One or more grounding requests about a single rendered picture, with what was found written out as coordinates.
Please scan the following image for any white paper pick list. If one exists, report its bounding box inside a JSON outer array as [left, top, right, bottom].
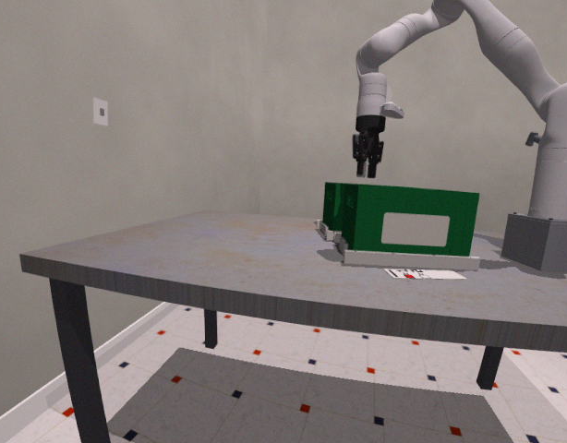
[[384, 269, 467, 280]]

